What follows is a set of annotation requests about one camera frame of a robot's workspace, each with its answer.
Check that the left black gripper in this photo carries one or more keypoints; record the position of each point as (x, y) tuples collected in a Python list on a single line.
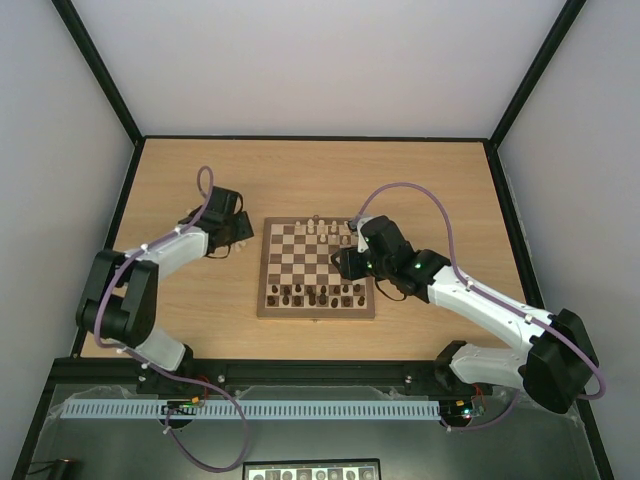
[(246, 230)]

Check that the right controller board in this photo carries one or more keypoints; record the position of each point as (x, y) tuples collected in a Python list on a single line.
[(466, 409)]

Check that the dark chess pieces row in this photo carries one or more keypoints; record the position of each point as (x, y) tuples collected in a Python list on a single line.
[(317, 301), (346, 289)]

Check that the wooden chess board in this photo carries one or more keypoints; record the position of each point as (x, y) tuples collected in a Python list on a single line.
[(287, 258)]

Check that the light pawns second row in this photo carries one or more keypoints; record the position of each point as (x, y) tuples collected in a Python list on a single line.
[(334, 239)]

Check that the controller board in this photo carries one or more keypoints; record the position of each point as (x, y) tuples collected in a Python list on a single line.
[(182, 406), (466, 409)]

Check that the dark chess pieces back row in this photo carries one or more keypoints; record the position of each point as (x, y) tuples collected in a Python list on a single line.
[(346, 289)]

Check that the light blue cable duct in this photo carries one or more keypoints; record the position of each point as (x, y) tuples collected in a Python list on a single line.
[(257, 410)]

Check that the dark chess pieces front row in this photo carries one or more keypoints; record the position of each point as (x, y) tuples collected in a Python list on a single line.
[(317, 301)]

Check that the left controller board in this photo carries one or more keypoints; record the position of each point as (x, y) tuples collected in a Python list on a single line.
[(182, 406)]

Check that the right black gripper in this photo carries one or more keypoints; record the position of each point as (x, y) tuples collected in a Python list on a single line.
[(350, 262)]

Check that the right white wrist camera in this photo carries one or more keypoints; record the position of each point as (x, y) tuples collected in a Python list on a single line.
[(355, 225)]

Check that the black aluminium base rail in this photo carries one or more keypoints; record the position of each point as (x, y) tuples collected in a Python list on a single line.
[(413, 378)]

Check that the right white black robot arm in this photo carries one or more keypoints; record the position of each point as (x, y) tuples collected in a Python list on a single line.
[(547, 355)]

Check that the printed reference sheet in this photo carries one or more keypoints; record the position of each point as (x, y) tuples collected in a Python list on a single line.
[(368, 469)]

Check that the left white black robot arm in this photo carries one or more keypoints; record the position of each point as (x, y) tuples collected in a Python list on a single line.
[(118, 305)]

